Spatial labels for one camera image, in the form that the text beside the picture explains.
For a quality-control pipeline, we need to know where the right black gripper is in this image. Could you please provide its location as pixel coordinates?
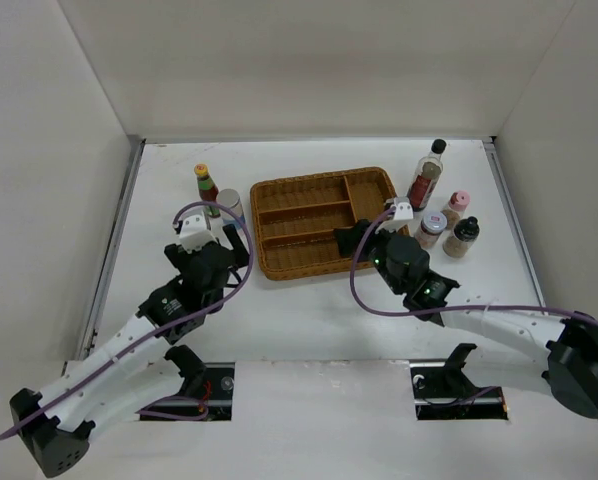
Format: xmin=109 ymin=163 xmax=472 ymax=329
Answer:
xmin=333 ymin=219 xmax=405 ymax=296

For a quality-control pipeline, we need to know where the jar with white beads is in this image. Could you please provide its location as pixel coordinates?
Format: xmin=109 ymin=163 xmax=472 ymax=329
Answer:
xmin=216 ymin=189 xmax=245 ymax=230

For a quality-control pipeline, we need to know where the red sauce bottle yellow cap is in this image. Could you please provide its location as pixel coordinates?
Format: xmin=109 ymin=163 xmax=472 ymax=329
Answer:
xmin=194 ymin=163 xmax=219 ymax=203

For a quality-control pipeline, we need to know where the small jar white lid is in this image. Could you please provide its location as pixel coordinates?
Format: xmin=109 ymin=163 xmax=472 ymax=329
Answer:
xmin=414 ymin=211 xmax=447 ymax=249

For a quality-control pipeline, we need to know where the tall bottle black cap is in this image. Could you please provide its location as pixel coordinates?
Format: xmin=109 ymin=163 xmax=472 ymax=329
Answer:
xmin=407 ymin=139 xmax=447 ymax=212

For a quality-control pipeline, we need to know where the pink cap spice shaker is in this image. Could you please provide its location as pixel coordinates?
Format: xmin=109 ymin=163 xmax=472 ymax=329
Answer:
xmin=441 ymin=190 xmax=470 ymax=230

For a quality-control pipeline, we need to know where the black cap spice bottle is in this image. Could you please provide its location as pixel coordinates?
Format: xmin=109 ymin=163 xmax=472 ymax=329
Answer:
xmin=442 ymin=216 xmax=480 ymax=259

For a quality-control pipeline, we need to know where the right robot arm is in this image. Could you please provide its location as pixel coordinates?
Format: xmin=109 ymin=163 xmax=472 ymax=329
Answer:
xmin=334 ymin=210 xmax=598 ymax=419

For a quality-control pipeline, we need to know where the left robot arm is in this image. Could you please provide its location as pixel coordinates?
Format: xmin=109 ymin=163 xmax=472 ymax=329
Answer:
xmin=0 ymin=202 xmax=253 ymax=479

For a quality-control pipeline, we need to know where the wicker divided basket tray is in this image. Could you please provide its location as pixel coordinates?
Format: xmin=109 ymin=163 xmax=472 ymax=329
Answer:
xmin=250 ymin=167 xmax=396 ymax=281

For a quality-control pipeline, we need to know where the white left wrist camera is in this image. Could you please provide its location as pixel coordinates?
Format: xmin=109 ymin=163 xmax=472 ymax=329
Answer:
xmin=175 ymin=207 xmax=218 ymax=253

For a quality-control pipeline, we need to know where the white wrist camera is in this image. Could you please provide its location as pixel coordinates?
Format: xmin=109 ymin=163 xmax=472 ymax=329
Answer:
xmin=175 ymin=207 xmax=218 ymax=253
xmin=384 ymin=196 xmax=414 ymax=222

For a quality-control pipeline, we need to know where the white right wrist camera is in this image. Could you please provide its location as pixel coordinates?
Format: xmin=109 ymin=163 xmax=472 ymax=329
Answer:
xmin=384 ymin=196 xmax=414 ymax=222

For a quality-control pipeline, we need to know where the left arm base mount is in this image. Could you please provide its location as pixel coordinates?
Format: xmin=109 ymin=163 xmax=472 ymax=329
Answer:
xmin=138 ymin=345 xmax=236 ymax=422

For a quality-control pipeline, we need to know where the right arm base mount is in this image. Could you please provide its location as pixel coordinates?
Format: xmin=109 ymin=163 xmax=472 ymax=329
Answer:
xmin=410 ymin=343 xmax=508 ymax=421

